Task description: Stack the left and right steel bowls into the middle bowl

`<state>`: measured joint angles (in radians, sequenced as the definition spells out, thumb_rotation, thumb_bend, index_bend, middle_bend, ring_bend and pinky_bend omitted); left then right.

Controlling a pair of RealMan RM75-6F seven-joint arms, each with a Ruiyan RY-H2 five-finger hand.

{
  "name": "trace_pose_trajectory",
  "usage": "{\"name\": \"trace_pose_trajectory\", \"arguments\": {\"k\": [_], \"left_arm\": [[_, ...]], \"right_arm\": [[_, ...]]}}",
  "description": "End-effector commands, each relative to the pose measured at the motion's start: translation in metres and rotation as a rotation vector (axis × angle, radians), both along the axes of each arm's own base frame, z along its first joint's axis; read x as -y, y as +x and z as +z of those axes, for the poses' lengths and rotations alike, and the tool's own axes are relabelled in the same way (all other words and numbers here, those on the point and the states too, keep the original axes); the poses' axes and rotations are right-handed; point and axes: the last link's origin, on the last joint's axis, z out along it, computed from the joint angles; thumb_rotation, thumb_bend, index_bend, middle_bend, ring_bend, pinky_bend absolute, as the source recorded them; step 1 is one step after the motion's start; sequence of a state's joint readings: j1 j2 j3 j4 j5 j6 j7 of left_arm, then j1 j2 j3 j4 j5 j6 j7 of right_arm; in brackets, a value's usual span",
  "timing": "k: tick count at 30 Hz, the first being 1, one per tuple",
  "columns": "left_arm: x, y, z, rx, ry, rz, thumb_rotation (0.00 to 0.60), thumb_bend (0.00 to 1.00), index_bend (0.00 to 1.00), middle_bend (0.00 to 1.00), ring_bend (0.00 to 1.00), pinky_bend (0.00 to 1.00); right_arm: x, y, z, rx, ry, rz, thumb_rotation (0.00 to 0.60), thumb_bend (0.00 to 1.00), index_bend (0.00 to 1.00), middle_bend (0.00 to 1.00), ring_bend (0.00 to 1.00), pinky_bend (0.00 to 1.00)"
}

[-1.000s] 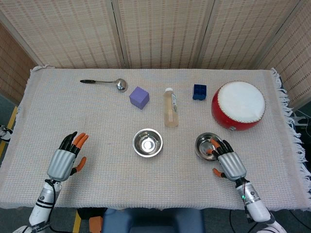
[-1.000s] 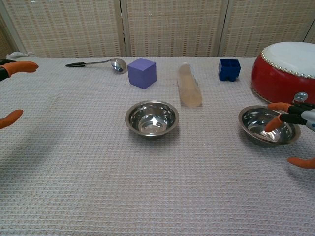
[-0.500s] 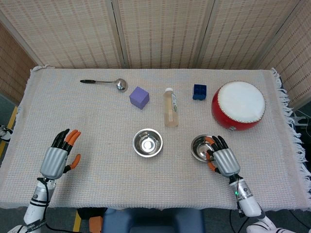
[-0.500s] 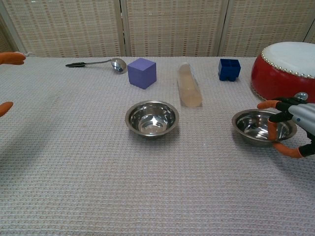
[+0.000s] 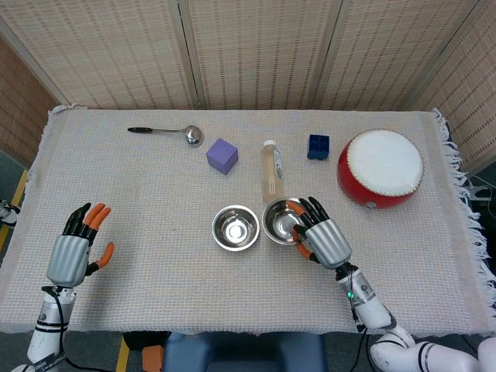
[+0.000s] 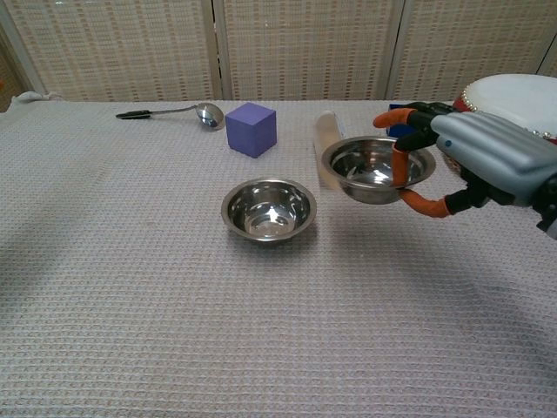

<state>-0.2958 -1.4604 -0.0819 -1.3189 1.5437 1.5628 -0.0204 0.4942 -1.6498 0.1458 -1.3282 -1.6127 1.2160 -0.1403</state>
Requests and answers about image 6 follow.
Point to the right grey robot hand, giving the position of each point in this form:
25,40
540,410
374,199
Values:
491,152

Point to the beige waffle-weave tablecloth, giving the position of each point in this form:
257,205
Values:
261,326

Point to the dark blue plastic box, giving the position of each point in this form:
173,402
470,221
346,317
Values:
397,130

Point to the translucent peach hexagonal rod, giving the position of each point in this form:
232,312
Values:
326,128

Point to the small stainless steel bowl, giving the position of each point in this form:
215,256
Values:
367,192
243,217

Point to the beige woven folding screen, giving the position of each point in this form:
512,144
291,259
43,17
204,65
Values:
304,43

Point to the purple foam cube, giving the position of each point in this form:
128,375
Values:
250,130

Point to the red drum with white skin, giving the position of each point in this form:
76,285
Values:
513,96

